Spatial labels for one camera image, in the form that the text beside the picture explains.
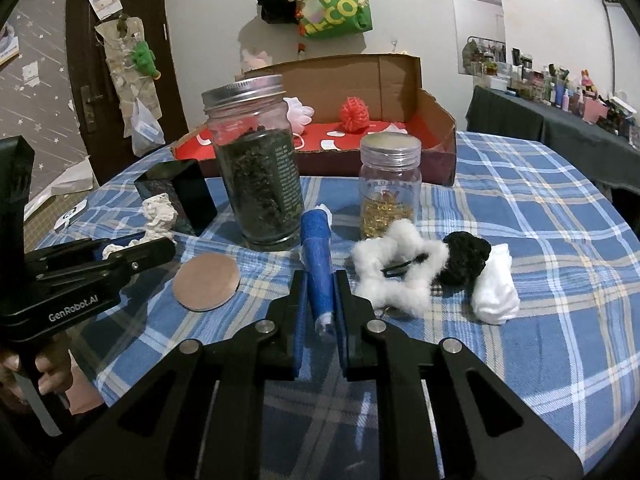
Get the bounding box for cream crochet scrunchie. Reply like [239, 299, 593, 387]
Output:
[102, 193, 178, 260]

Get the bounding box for round beige powder puff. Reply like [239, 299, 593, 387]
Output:
[172, 252, 241, 312]

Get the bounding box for white cloth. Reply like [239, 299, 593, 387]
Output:
[471, 244, 521, 325]

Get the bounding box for black fuzzy scrunchie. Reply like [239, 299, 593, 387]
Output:
[437, 231, 491, 292]

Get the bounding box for blue tissue pack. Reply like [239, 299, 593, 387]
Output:
[300, 204, 335, 340]

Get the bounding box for white fluffy star clip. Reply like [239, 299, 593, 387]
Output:
[352, 219, 450, 318]

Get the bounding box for white mesh bath pouf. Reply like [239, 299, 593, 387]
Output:
[283, 98, 314, 134]

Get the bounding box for red mesh bath pouf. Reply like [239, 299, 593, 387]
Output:
[340, 96, 371, 133]

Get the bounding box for person left hand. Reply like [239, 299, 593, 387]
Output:
[1, 333, 74, 412]

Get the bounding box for white device on table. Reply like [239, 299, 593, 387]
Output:
[53, 198, 88, 233]

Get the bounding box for dark patterned tin box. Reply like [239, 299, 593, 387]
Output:
[134, 159, 217, 236]

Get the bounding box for plastic bag on door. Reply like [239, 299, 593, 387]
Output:
[131, 99, 165, 157]

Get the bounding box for beige hanging organizer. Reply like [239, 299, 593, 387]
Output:
[96, 18, 163, 139]

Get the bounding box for blue plaid tablecloth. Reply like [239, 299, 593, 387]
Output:
[37, 129, 640, 480]

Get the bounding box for large glass jar dark contents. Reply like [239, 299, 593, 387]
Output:
[202, 75, 304, 252]

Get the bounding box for green plush on door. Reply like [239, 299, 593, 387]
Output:
[131, 40, 162, 80]

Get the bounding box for pink pig plush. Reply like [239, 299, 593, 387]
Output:
[241, 49, 272, 74]

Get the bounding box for small jar gold beads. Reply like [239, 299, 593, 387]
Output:
[359, 131, 422, 238]

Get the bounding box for dark wooden door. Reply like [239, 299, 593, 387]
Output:
[65, 0, 188, 183]

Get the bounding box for cardboard box red interior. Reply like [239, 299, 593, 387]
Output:
[170, 52, 459, 189]

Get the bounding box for dark cloth side table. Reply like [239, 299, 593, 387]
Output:
[466, 86, 639, 193]

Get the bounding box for green tote bag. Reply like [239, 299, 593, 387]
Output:
[296, 0, 373, 39]

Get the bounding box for white wardrobe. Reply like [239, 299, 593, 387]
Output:
[604, 2, 640, 110]

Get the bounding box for wall mirror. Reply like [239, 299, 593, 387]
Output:
[452, 0, 506, 75]

